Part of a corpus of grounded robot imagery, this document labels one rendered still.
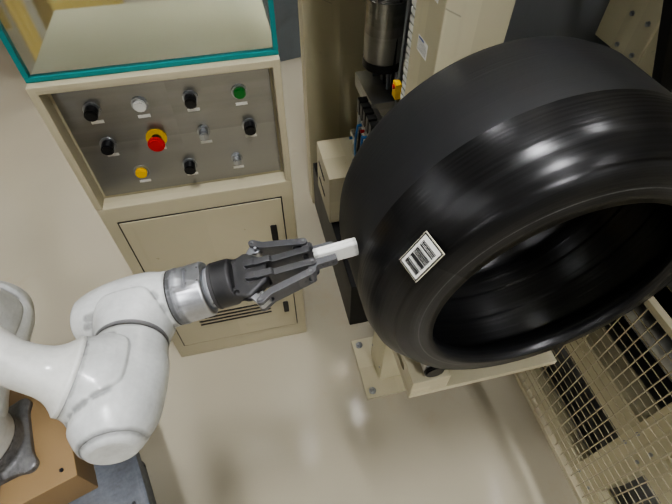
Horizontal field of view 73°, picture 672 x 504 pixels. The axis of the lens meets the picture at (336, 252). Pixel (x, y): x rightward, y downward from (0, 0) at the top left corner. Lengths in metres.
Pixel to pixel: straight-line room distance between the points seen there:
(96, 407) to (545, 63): 0.71
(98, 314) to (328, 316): 1.48
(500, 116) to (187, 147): 0.90
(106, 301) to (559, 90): 0.68
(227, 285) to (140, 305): 0.12
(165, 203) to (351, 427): 1.09
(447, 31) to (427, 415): 1.46
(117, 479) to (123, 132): 0.84
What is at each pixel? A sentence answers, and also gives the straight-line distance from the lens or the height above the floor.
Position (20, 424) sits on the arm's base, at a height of 0.79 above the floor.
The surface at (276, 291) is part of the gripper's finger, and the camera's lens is 0.69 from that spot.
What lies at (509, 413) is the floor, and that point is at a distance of 2.03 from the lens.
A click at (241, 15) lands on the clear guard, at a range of 1.13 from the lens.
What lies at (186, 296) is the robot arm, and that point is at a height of 1.24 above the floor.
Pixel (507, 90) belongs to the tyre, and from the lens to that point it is 0.67.
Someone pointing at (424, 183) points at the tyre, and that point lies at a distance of 0.62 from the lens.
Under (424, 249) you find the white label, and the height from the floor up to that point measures 1.35.
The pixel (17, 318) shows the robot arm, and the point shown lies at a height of 0.94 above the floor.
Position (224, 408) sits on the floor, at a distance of 1.97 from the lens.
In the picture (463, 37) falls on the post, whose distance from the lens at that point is 0.90.
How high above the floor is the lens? 1.80
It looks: 51 degrees down
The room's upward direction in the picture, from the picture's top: straight up
